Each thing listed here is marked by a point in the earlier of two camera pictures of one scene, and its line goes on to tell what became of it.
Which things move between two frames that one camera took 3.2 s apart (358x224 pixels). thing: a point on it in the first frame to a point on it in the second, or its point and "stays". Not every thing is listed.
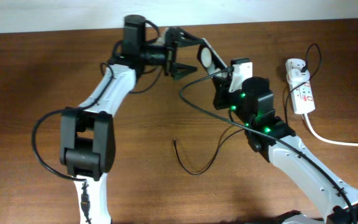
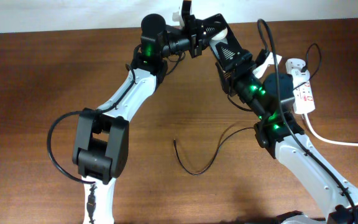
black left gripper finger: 179,70 to 217,22
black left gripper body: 162,54 to 194,40
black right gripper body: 225,100 to 237,81
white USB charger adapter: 296,76 stays
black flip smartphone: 209,59 to 221,35
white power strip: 302,97 stays
